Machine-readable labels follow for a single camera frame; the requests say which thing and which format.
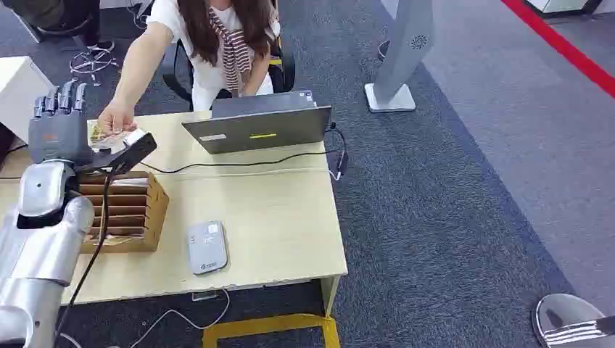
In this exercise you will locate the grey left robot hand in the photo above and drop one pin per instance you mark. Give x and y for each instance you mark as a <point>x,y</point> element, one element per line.
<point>57,137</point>

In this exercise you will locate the person's right hand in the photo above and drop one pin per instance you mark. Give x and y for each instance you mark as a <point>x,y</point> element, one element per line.
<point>115,117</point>

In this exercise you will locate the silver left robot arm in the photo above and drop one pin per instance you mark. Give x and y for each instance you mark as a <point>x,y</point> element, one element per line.
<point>43,240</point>

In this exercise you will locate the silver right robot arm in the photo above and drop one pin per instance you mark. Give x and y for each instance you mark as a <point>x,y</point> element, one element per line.
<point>562,314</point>

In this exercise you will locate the metal chair base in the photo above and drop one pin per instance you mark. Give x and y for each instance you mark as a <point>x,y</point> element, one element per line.
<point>93,62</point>

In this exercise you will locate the white cabinet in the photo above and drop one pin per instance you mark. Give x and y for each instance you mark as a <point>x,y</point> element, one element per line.
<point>19,91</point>

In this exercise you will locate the white card in box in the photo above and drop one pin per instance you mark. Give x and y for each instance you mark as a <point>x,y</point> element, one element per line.
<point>132,181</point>

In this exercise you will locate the wooden card box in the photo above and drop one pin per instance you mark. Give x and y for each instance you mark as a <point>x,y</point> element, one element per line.
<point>144,211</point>

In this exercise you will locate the person in background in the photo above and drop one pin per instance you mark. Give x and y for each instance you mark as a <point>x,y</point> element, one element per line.
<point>53,14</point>

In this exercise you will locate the grey laptop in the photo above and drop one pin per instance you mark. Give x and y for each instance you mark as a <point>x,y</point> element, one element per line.
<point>259,127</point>

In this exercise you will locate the grey card reader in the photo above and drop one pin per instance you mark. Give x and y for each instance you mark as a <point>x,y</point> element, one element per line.
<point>207,247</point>

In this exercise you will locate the black office chair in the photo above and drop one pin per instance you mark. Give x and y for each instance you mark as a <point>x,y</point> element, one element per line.
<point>284,72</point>

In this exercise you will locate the pale wooden desk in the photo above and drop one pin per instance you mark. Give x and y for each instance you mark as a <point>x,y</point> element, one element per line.
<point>269,216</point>

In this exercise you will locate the clear tag under desk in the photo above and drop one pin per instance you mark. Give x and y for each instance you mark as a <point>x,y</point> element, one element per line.
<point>205,296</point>

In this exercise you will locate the grey kiosk stand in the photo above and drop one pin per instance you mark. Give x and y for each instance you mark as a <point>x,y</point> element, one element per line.
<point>403,53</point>

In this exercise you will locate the dark-edged fixture base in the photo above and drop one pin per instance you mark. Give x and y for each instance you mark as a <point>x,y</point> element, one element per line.
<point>562,6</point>

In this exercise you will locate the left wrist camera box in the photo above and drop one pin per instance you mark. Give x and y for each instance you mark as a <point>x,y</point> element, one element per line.
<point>135,151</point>

